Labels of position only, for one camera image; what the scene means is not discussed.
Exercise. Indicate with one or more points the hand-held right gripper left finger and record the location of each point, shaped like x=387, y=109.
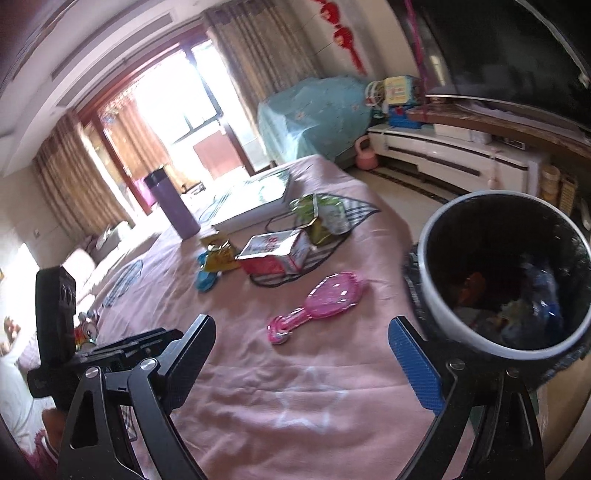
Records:
x=194, y=350

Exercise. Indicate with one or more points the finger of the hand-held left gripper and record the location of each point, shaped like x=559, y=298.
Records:
x=138, y=336
x=120, y=354

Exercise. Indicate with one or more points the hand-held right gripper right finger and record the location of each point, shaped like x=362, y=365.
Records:
x=415, y=369

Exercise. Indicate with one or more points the white and red carton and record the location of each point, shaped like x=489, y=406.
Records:
x=272, y=258

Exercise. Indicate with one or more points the white bin with black liner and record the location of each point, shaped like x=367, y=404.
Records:
x=498, y=240

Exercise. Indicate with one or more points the person's left hand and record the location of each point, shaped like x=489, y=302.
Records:
x=53, y=427

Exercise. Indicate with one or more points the red drink can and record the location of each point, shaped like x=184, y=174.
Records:
x=85, y=333

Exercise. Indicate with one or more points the pale pink sofa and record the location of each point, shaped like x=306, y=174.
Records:
x=83, y=267

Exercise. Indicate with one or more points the blue plastic wrapper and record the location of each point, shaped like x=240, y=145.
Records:
x=207, y=279

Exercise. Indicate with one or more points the yellow snack packet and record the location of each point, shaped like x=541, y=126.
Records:
x=221, y=256

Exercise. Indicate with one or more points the pink hairbrush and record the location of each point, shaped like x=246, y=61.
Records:
x=332, y=295

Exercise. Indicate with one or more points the beige patterned curtain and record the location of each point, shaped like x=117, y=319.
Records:
x=258, y=55
x=74, y=184

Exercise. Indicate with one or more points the purple thermos flask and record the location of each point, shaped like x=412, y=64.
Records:
x=173, y=207

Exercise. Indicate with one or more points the magenta box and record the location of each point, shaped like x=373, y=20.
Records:
x=142, y=194

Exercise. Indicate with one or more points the thick white book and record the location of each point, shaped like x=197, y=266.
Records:
x=249, y=215

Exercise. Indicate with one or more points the green snack packet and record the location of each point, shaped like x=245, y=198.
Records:
x=330, y=221

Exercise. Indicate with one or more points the green cover book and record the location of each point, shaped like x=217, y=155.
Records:
x=265, y=189

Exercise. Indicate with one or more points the sheer orange curtain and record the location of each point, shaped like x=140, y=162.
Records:
x=134, y=134

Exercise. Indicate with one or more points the reddish brown cabinet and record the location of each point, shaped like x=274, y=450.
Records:
x=217, y=154

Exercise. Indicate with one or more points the white television cabinet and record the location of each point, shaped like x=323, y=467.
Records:
x=438, y=147

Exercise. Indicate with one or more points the glass jar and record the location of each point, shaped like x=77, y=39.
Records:
x=551, y=181

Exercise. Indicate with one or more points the yellow wicker box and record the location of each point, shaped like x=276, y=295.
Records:
x=569, y=194

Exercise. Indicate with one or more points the white box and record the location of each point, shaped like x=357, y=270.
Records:
x=477, y=135

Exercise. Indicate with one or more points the small black device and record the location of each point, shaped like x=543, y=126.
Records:
x=511, y=143

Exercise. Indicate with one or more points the blue toy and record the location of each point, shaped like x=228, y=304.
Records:
x=404, y=118

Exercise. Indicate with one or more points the wooden sliding glass door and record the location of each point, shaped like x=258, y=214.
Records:
x=138, y=69

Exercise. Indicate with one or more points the teal cloth furniture cover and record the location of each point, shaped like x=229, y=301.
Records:
x=314, y=115

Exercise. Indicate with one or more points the ceiling air vent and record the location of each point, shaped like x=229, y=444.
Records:
x=115, y=45

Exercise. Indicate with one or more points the white and green basket toy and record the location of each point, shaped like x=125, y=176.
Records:
x=375, y=94

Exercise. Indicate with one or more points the yellow toy house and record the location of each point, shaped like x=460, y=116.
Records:
x=400, y=91

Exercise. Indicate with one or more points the black flat television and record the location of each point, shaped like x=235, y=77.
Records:
x=498, y=46

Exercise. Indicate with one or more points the red hanging heart decoration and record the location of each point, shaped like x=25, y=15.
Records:
x=344, y=37

